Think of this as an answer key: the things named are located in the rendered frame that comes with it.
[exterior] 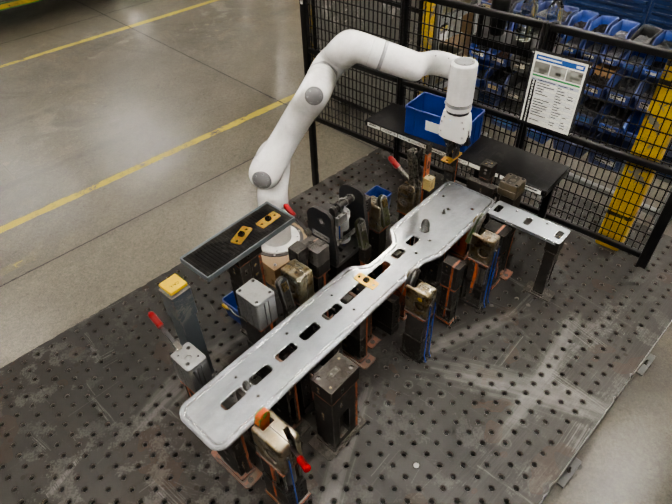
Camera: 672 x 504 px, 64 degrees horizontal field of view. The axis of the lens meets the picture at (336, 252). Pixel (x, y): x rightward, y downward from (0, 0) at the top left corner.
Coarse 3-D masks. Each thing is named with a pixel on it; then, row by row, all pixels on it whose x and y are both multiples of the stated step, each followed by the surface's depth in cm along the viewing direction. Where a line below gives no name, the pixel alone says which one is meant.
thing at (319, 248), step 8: (304, 240) 182; (312, 240) 182; (320, 240) 181; (312, 248) 178; (320, 248) 178; (328, 248) 180; (312, 256) 179; (320, 256) 178; (328, 256) 182; (312, 264) 182; (320, 264) 181; (328, 264) 185; (320, 272) 183; (320, 280) 187; (320, 288) 190; (328, 312) 201
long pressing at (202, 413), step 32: (448, 192) 212; (416, 224) 198; (448, 224) 197; (384, 256) 186; (416, 256) 185; (352, 288) 175; (384, 288) 175; (288, 320) 165; (320, 320) 165; (352, 320) 165; (256, 352) 157; (320, 352) 157; (224, 384) 149; (288, 384) 149; (192, 416) 142; (224, 416) 142; (224, 448) 136
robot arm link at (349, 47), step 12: (336, 36) 163; (348, 36) 161; (360, 36) 161; (372, 36) 162; (324, 48) 169; (336, 48) 163; (348, 48) 161; (360, 48) 161; (372, 48) 161; (324, 60) 174; (336, 60) 166; (348, 60) 164; (360, 60) 163; (372, 60) 162; (336, 72) 175
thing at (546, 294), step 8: (544, 248) 196; (552, 248) 193; (560, 248) 194; (544, 256) 198; (552, 256) 196; (544, 264) 200; (552, 264) 198; (544, 272) 202; (536, 280) 207; (544, 280) 204; (528, 288) 213; (536, 288) 209; (544, 288) 207; (536, 296) 210; (544, 296) 209; (552, 296) 209
